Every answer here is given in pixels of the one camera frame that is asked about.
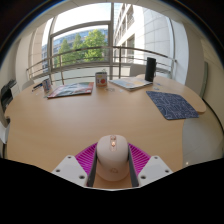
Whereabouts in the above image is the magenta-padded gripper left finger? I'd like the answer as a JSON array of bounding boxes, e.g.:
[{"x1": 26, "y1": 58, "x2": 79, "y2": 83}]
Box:
[{"x1": 51, "y1": 143, "x2": 98, "y2": 188}]

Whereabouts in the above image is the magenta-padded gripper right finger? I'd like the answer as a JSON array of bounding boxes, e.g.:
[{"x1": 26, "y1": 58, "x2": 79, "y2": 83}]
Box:
[{"x1": 127, "y1": 143, "x2": 174, "y2": 188}]

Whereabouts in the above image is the beige computer mouse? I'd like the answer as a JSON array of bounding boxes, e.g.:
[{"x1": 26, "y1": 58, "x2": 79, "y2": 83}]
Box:
[{"x1": 95, "y1": 134, "x2": 130, "y2": 183}]

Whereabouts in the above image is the blue patterned mouse pad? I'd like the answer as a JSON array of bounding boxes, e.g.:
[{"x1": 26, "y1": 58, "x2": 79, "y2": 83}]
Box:
[{"x1": 145, "y1": 90, "x2": 200, "y2": 121}]

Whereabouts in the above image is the red cover magazine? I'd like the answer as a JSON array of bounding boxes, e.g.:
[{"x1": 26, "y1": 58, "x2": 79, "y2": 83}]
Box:
[{"x1": 46, "y1": 81, "x2": 95, "y2": 99}]

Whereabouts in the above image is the small printed cup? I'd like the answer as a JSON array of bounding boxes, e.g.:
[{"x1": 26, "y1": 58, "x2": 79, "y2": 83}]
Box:
[{"x1": 41, "y1": 78, "x2": 53, "y2": 94}]

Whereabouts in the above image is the light blue cover magazine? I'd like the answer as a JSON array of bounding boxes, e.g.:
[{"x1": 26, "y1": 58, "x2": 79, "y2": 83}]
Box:
[{"x1": 108, "y1": 76, "x2": 154, "y2": 92}]

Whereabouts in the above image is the white printed mug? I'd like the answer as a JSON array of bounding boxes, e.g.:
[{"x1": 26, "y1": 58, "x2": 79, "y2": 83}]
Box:
[{"x1": 95, "y1": 71, "x2": 109, "y2": 88}]

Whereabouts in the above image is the black and white printer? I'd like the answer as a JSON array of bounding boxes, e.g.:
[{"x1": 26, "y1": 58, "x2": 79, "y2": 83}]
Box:
[{"x1": 0, "y1": 79, "x2": 19, "y2": 111}]

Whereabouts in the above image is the black drink bottle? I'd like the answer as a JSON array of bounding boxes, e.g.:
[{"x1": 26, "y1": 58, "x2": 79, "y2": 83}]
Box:
[{"x1": 144, "y1": 56, "x2": 157, "y2": 83}]

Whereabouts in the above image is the white chair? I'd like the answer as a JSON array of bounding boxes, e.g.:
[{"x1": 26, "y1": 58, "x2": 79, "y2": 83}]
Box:
[{"x1": 129, "y1": 63, "x2": 148, "y2": 78}]

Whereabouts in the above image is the dark door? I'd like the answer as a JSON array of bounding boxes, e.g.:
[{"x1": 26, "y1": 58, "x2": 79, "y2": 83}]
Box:
[{"x1": 199, "y1": 61, "x2": 209, "y2": 98}]

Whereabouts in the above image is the metal balcony railing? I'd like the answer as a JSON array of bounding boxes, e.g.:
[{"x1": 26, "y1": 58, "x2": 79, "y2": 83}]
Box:
[{"x1": 25, "y1": 45, "x2": 178, "y2": 83}]

